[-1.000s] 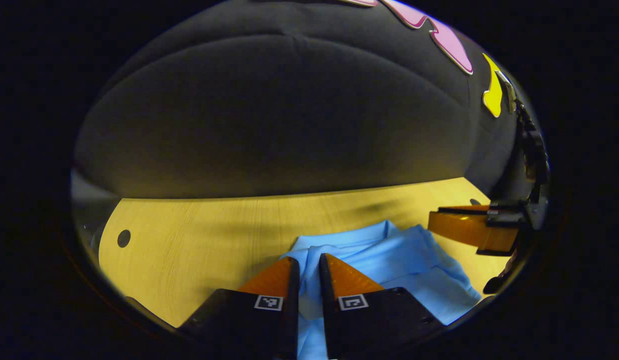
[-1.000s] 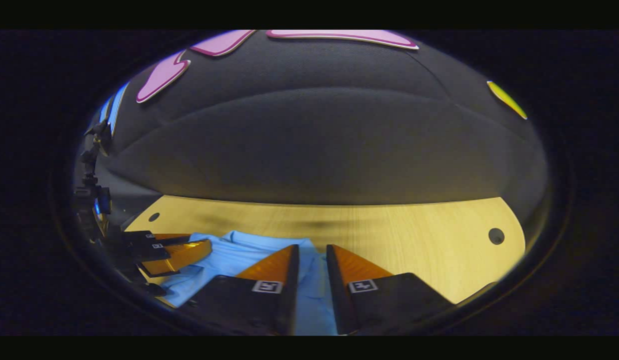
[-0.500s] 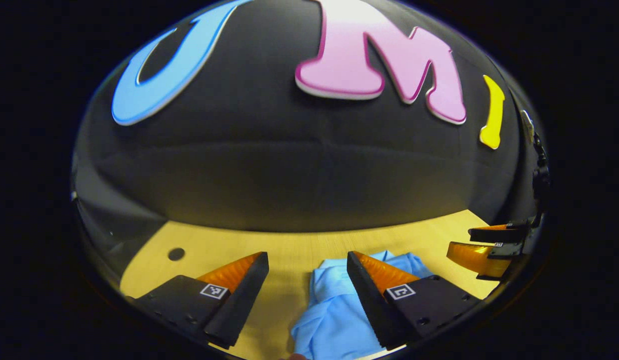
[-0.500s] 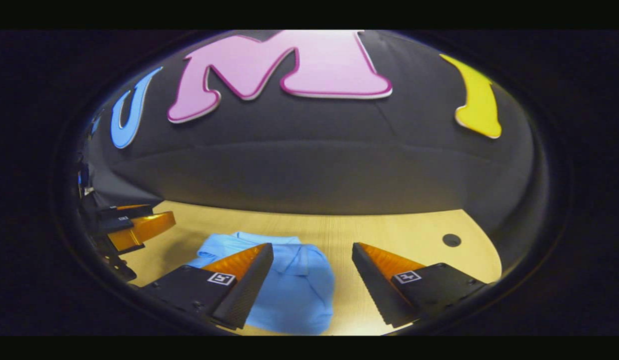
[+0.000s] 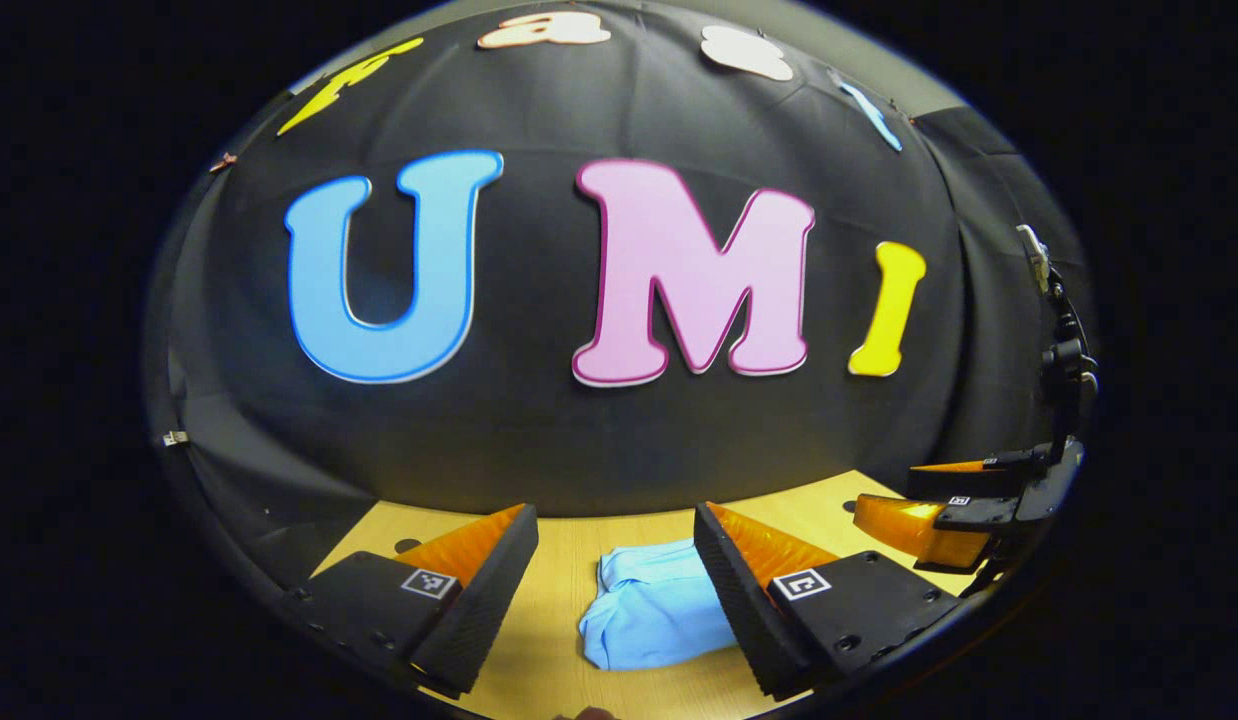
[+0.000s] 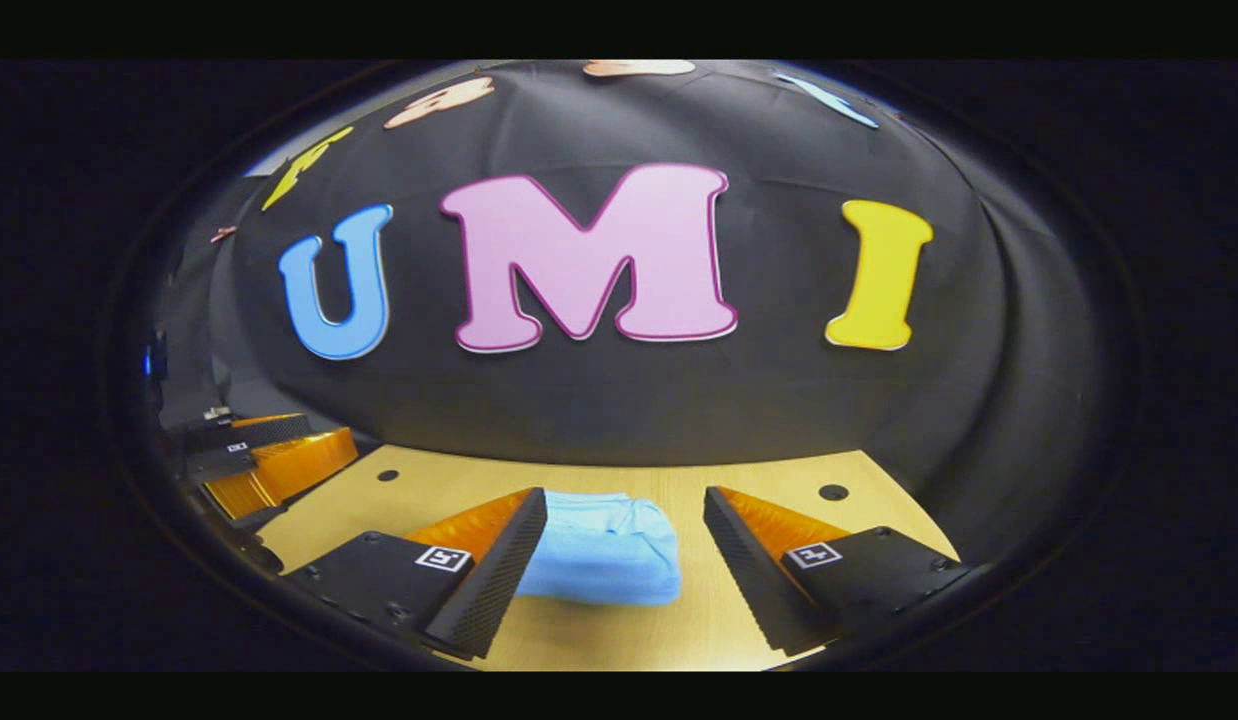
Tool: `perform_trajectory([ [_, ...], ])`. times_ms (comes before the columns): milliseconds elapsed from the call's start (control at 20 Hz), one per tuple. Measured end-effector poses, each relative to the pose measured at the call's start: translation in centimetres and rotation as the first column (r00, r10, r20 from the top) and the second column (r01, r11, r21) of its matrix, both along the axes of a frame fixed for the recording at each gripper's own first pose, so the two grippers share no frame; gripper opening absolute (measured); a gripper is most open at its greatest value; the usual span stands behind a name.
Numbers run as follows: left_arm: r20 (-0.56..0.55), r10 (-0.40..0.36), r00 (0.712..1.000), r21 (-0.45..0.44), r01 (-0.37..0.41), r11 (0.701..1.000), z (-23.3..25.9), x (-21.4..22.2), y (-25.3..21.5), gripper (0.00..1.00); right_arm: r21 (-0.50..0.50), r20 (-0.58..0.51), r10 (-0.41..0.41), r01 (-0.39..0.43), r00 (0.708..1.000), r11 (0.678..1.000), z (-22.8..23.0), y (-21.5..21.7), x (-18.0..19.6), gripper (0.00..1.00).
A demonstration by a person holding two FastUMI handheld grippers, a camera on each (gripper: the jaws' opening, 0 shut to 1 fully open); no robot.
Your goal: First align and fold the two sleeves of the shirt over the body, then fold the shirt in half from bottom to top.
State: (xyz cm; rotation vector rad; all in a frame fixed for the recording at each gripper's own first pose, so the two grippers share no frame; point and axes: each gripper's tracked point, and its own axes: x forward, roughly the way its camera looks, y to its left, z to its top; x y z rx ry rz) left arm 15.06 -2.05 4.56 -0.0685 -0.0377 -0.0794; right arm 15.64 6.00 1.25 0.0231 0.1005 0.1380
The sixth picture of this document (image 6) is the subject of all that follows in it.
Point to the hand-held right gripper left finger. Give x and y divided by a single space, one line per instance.
499 575

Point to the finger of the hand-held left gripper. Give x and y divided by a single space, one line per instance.
249 433
289 470

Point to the small red cloth clip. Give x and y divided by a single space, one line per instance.
222 233

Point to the black backdrop cloth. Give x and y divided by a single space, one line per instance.
679 400

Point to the light blue T-shirt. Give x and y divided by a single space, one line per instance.
609 555

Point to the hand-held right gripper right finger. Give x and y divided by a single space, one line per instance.
744 570

